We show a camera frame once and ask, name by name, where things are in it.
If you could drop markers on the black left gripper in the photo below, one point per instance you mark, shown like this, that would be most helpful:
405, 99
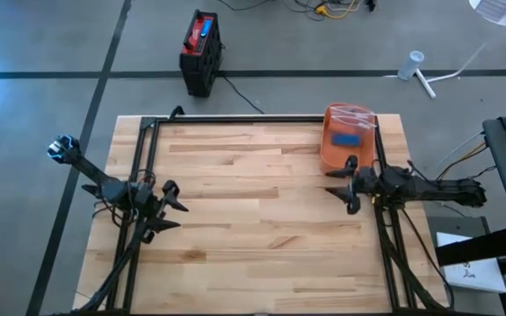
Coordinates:
158, 206

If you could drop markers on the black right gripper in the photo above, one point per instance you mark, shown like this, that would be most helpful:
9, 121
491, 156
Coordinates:
355, 184

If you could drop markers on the blue elastic bandage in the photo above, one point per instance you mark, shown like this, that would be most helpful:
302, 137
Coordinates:
346, 140

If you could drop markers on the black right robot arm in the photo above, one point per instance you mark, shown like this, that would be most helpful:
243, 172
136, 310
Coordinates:
437, 191

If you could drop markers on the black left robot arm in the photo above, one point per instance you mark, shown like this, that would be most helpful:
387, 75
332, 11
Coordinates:
90, 171

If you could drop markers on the orange plastic bin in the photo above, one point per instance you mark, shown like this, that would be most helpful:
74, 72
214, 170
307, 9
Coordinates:
336, 158

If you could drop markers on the white floor stand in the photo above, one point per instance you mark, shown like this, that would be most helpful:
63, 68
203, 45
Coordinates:
425, 83

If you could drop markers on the red and black battery box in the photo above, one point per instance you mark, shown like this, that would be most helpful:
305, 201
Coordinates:
200, 66

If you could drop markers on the white paper sheet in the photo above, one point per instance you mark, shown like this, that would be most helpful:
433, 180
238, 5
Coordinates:
468, 276

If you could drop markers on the black power plug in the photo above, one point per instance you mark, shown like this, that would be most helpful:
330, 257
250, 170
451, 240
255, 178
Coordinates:
370, 4

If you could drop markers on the white round object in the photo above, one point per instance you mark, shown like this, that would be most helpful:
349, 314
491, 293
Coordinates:
503, 11

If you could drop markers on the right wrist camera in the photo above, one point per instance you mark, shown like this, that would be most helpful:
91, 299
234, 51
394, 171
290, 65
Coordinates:
368, 181

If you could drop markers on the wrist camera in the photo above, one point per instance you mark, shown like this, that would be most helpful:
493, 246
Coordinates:
368, 181
143, 195

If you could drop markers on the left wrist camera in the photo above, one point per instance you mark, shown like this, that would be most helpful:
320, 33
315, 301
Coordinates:
143, 195

